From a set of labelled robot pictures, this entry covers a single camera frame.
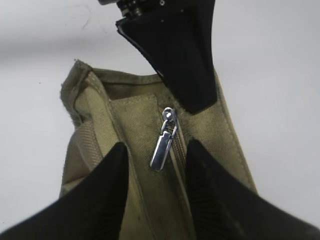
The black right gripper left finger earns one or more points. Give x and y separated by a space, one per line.
92 210

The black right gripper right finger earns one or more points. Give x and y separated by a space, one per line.
223 208

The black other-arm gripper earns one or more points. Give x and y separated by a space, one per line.
175 37

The silver metal zipper pull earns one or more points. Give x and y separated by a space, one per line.
167 134

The olive yellow canvas bag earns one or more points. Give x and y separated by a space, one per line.
109 106

